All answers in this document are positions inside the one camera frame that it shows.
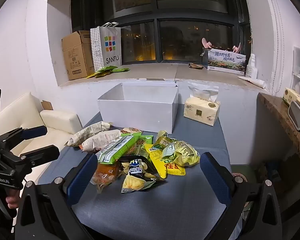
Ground wooden side shelf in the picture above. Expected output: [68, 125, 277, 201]
[257, 92, 300, 180]

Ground small green snack packet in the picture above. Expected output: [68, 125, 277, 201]
[152, 130, 177, 151]

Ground white red-print snack packet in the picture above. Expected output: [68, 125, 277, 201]
[81, 129, 123, 153]

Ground snacks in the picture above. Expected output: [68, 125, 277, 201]
[119, 155, 166, 194]

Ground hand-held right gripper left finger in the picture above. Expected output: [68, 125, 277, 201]
[14, 152, 98, 240]

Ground bright green snack packet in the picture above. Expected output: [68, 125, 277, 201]
[96, 133, 153, 165]

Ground white box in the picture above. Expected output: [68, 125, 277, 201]
[97, 82, 180, 133]

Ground cream yellow tissue pack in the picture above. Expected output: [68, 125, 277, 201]
[282, 88, 300, 107]

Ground orange translucent snack packet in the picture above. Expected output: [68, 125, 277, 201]
[91, 162, 123, 193]

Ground pink plastic clip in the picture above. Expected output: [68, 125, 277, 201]
[201, 37, 242, 53]

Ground landscape print box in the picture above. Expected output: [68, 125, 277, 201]
[206, 47, 247, 75]

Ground cream newsprint snack packet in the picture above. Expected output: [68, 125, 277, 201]
[65, 121, 113, 147]

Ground dark blue box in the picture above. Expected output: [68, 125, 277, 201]
[201, 47, 209, 68]

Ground rolled white paper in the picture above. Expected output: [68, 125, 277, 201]
[237, 76, 266, 89]

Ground white grey lidded container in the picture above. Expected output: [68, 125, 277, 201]
[287, 100, 300, 133]

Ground crumpled yellow-green snack packet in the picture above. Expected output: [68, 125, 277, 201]
[162, 141, 201, 167]

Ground person's left hand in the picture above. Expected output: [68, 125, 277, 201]
[5, 195, 22, 209]

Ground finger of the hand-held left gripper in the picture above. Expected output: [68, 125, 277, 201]
[0, 144, 60, 167]
[0, 126, 48, 143]

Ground pile of green packets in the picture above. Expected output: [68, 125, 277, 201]
[86, 65, 131, 79]

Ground white paper shopping bag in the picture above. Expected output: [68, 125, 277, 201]
[90, 22, 122, 73]

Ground yellow snack packet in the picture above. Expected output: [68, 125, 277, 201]
[144, 144, 186, 178]

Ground cream sofa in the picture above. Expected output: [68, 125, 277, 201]
[0, 92, 83, 180]

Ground white plastic bottle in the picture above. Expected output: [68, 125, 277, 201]
[245, 54, 258, 79]

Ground brown snack packet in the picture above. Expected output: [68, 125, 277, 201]
[121, 127, 142, 134]

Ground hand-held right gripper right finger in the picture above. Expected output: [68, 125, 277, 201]
[200, 152, 284, 240]

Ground dark window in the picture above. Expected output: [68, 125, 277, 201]
[70, 0, 252, 65]

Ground brown cardboard box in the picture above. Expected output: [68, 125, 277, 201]
[62, 30, 95, 81]

